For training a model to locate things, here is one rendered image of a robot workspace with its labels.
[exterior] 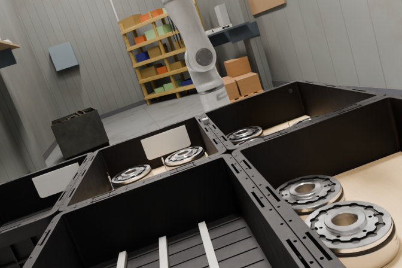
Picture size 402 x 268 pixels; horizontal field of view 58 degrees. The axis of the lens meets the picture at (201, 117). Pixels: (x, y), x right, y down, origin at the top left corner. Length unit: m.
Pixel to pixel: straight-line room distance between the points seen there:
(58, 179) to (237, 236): 0.60
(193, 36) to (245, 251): 0.76
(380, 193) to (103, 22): 9.49
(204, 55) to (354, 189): 0.68
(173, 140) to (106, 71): 8.86
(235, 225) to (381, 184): 0.23
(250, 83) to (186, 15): 4.48
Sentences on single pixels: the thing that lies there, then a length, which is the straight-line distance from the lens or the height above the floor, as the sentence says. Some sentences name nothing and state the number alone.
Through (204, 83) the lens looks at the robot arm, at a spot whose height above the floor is 0.98.
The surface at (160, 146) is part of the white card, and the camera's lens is 0.99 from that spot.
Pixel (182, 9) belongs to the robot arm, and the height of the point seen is 1.22.
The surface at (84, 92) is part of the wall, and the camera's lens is 9.85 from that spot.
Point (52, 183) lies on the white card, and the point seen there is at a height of 0.89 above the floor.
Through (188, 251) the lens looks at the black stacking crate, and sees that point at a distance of 0.58.
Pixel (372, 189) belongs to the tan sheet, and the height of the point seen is 0.83.
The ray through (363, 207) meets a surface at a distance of 0.50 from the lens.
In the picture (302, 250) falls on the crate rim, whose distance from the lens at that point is 0.33.
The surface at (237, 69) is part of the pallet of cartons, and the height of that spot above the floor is 0.48.
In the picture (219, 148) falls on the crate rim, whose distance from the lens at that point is 0.64.
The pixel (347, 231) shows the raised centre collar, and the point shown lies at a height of 0.87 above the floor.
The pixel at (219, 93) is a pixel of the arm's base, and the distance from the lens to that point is 1.18.
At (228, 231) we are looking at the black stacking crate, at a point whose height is 0.83.
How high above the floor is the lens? 1.12
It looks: 11 degrees down
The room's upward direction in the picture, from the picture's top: 18 degrees counter-clockwise
